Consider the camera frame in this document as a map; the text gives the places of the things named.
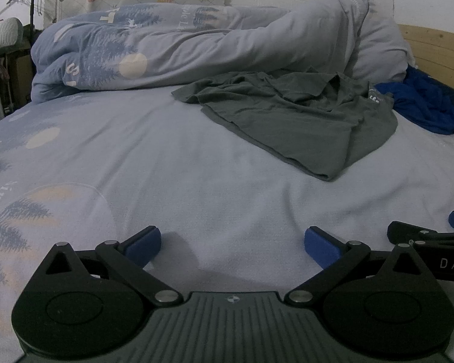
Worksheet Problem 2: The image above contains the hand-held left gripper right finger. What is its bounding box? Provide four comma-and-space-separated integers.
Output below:
285, 226, 437, 307

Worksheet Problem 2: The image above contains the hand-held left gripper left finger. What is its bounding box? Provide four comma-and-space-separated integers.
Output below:
30, 226, 184, 308

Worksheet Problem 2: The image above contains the grey t-shirt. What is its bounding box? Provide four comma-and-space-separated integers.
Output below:
171, 67, 399, 182

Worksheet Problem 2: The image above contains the bed with light blue sheet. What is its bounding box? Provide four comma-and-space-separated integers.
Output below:
0, 79, 454, 363

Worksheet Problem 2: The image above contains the blue garment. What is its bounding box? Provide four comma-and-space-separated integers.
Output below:
374, 66, 454, 136

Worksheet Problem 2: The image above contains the wooden headboard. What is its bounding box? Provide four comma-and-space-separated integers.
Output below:
397, 24, 454, 98

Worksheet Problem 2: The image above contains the light grey pillow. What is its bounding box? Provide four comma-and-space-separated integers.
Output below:
350, 0, 417, 84

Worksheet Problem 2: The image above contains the light blue printed duvet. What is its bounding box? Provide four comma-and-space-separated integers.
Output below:
30, 0, 375, 103

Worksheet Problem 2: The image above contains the white plush pillow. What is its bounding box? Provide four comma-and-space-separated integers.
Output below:
0, 16, 25, 53

